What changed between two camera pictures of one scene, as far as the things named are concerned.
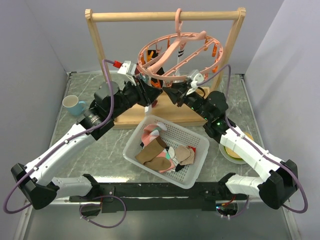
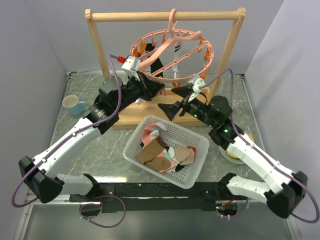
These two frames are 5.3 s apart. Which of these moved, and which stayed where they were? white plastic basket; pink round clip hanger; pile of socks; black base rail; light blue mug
Moved: pink round clip hanger
Stayed: white plastic basket; light blue mug; black base rail; pile of socks
